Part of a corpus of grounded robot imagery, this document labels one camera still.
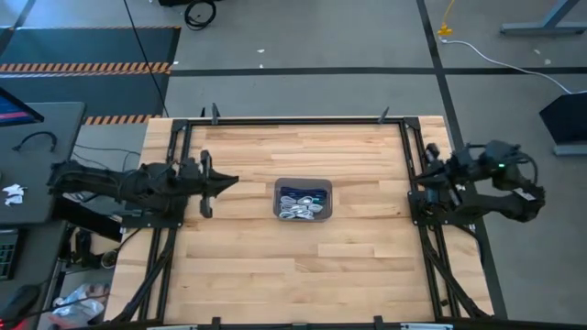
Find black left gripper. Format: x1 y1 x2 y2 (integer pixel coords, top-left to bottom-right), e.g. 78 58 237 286
181 149 239 219

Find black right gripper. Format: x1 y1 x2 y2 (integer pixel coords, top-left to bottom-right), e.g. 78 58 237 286
414 143 467 207

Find clear grey plastic bin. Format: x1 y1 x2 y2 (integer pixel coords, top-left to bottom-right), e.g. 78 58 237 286
272 177 334 224

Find round cup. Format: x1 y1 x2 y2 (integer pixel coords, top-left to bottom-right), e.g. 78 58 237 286
100 250 120 270

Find grey metal stand base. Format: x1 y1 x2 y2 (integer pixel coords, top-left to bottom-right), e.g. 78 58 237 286
552 143 587 158

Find black angled box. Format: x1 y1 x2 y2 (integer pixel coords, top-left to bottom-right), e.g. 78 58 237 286
538 91 587 146

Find clear plastic bag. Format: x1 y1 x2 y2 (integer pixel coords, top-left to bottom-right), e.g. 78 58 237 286
49 282 112 329

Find dark grey desk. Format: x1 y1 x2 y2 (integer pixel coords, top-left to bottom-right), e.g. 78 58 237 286
0 101 87 226
0 219 65 330

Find grey metal desk leg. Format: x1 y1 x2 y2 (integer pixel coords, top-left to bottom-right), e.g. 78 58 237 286
499 0 587 38

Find white crumpled paper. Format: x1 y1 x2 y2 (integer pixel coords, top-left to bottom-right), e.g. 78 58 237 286
1 182 28 207

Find black computer monitor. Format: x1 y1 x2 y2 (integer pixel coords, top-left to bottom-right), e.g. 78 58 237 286
0 86 46 127

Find black keyboard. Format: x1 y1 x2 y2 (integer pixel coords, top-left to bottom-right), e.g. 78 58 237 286
0 227 20 281

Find black computer mouse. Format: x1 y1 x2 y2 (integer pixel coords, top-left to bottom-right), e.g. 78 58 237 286
0 283 41 325

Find white floor cable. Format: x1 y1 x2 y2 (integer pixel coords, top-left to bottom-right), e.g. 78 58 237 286
440 38 573 95

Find black hanging cable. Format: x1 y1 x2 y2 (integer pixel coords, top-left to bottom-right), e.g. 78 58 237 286
122 0 170 118

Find yellow hanging cable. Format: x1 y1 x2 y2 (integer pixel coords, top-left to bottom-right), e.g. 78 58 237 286
437 0 457 39

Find coiled black cable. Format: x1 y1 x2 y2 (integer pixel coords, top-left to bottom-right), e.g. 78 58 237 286
183 0 217 31

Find black curved cable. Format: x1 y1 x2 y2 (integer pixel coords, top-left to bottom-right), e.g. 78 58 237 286
12 130 59 154

